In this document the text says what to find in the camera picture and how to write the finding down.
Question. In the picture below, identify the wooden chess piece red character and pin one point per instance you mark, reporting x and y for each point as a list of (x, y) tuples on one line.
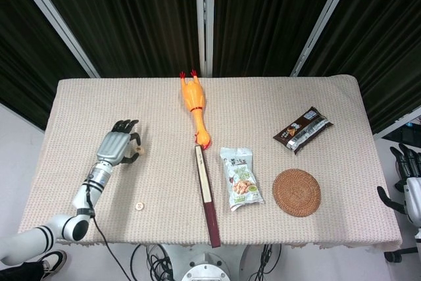
[(139, 206)]

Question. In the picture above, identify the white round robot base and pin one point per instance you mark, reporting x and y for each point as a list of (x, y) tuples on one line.
[(205, 266)]

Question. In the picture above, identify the dark red folded fan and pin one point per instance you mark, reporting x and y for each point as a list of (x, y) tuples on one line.
[(210, 218)]

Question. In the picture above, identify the black chair base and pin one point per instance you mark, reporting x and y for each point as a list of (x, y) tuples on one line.
[(399, 254)]

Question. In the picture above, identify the black curtain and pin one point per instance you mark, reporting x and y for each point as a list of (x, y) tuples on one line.
[(269, 21), (388, 47), (23, 64), (131, 21)]

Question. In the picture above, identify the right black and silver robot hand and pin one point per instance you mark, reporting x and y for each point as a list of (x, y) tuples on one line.
[(412, 195)]

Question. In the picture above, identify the black and white sneaker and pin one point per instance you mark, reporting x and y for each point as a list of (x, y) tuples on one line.
[(54, 261)]

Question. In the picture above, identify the orange rubber chicken toy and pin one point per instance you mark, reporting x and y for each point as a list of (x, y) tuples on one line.
[(193, 95)]

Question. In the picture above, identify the black trouser leg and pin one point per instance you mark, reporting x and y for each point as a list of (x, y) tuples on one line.
[(19, 272)]

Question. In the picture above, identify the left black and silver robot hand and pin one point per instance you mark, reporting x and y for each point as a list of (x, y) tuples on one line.
[(113, 146)]

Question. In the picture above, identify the beige waffle tablecloth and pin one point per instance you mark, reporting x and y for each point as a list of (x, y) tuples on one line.
[(164, 113)]

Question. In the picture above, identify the round woven rattan coaster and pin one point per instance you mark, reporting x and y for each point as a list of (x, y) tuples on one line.
[(297, 193)]

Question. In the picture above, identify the aluminium frame post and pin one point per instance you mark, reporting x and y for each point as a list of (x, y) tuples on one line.
[(325, 21), (204, 21), (398, 121), (56, 21)]

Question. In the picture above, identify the white peanut snack bag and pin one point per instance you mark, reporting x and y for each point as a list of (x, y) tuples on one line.
[(241, 175)]

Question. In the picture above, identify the dark brown snack packet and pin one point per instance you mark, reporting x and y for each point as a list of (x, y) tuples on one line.
[(302, 131)]

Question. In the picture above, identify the black flat screen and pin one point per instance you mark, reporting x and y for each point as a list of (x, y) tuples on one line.
[(406, 133)]

